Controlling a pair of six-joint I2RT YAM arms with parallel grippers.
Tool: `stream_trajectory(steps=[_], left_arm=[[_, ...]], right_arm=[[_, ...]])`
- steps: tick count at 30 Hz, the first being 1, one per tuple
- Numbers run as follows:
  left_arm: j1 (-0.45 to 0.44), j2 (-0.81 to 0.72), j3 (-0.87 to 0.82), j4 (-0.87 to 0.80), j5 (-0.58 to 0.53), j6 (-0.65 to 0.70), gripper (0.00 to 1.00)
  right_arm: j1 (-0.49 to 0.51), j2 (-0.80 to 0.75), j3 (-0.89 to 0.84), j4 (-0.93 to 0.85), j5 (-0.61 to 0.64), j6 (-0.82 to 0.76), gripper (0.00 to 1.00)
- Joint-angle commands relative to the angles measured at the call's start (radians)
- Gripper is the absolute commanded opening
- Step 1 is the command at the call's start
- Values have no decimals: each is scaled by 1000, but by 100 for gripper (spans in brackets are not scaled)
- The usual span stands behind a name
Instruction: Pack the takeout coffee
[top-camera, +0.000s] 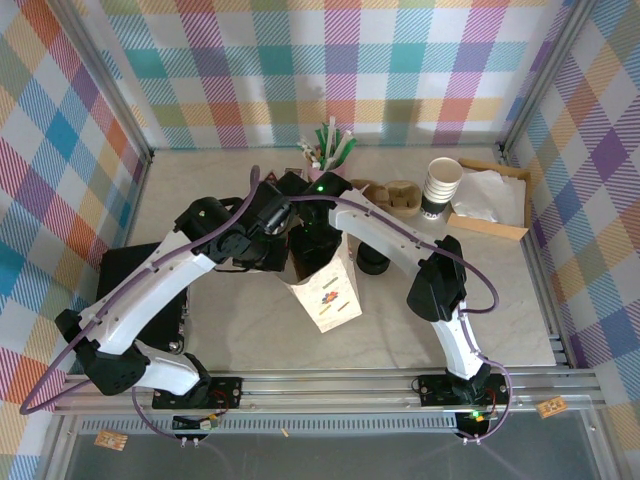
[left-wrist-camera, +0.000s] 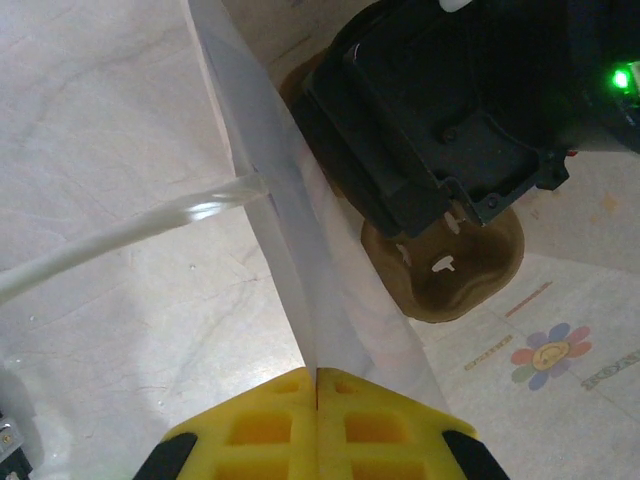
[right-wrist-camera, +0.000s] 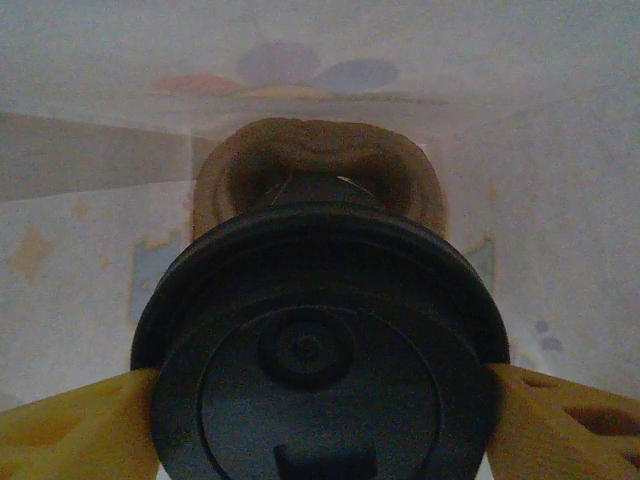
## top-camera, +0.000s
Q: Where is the white printed paper bag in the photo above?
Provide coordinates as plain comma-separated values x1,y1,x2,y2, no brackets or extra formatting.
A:
279,234,363,335

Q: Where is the long white straw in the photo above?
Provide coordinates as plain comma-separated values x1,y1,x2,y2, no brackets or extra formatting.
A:
325,112,339,164

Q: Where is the pink straw holder cup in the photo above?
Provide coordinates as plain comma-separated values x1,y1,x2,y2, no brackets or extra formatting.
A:
305,162,347,181

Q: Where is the crumpled white wrapped straw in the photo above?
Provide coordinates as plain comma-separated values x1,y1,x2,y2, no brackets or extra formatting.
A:
297,138,324,169

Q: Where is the brown pulp cup carrier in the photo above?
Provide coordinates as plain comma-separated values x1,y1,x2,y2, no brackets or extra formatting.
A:
349,178,421,216

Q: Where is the black box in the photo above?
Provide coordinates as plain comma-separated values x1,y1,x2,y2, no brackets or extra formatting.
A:
99,244,191,351

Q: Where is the crumpled white paper sheet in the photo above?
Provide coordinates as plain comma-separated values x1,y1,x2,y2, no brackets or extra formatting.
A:
451,172,501,225

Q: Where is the brown cardboard box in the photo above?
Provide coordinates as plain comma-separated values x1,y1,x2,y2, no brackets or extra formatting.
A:
446,157,532,242

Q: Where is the flat white paper sheet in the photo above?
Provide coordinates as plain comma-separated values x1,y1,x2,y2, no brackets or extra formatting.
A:
492,172,527,227

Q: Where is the black round connector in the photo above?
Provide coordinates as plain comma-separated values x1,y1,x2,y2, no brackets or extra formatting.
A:
455,409,494,437

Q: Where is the orange printed tag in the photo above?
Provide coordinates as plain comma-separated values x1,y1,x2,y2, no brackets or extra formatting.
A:
93,430,128,452
536,398,566,421

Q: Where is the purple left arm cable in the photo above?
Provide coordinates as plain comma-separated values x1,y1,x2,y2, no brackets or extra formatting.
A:
19,165,262,442

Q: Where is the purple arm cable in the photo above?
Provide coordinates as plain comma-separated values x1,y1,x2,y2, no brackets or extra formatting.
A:
279,193,512,445
19,165,262,442

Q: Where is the aluminium mounting rail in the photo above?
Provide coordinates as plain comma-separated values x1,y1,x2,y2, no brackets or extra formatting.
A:
53,370,604,415

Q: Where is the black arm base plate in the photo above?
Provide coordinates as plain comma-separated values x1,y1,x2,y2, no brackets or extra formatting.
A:
151,375,245,410
417,373,511,408

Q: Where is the grey slotted cable duct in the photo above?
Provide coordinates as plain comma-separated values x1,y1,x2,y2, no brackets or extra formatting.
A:
78,417,462,437

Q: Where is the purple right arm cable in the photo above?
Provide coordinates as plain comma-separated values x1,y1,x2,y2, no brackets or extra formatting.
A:
279,193,512,445

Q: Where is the small wired connector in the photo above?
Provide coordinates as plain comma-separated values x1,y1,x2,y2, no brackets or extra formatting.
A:
171,413,222,433

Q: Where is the aluminium frame post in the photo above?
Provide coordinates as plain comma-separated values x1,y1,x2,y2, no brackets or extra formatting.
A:
62,0,155,164
498,0,596,157

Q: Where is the aluminium side rail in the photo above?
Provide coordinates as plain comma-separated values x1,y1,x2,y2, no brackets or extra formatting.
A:
517,149,574,371

